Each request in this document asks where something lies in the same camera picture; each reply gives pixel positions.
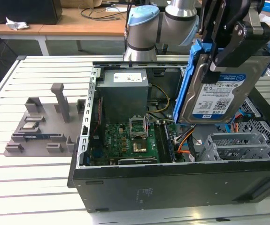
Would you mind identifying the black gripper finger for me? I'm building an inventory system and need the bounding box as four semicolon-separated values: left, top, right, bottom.
202;21;270;84
199;0;227;45

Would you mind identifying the hard disk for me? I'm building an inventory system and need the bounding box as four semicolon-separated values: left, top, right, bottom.
173;38;270;125

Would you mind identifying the grey metal disk bay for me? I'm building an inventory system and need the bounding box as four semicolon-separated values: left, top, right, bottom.
199;132;270;162

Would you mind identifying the black RAM slot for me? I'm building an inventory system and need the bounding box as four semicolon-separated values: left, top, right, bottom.
160;121;173;163
154;121;167;164
157;121;170;164

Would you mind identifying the grey power supply unit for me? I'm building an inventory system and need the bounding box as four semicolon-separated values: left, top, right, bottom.
101;69;150;124

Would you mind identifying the CPU socket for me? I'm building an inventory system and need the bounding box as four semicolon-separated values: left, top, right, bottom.
129;116;149;141

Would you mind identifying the gold chipset heatsink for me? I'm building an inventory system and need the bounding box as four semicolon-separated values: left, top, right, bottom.
132;141;147;153

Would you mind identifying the wooden desk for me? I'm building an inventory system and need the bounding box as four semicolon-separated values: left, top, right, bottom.
0;7;270;57

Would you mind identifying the green motherboard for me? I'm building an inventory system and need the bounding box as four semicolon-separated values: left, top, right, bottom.
89;114;176;166

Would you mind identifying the black open PC case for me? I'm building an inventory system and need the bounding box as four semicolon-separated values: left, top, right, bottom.
67;60;270;213

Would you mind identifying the grey parts rack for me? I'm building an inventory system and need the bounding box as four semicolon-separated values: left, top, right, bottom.
3;83;86;157

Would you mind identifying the large black box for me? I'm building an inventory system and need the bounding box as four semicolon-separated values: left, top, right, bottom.
0;0;63;25

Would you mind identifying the crumpled white paper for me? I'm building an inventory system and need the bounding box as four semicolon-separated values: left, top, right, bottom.
5;16;30;31

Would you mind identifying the dark loose RAM stick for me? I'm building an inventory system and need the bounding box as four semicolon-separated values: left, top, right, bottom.
12;133;62;141

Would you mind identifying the silver CPU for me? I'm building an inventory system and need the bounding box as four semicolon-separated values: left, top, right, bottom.
22;121;38;131

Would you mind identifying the blue wire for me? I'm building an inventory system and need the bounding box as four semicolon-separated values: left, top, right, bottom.
216;110;262;135

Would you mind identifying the yellow wire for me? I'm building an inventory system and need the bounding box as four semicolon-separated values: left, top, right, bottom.
150;83;171;113

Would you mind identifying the black wire bundle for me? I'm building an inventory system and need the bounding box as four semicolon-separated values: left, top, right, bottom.
187;135;198;163

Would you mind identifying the black desk cable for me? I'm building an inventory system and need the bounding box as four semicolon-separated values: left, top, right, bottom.
79;3;126;22

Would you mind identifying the orange wire bundle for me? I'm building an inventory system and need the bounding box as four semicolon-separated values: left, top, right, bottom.
176;126;197;155

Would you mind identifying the thin red wire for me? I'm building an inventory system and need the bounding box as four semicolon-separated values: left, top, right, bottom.
89;97;103;139

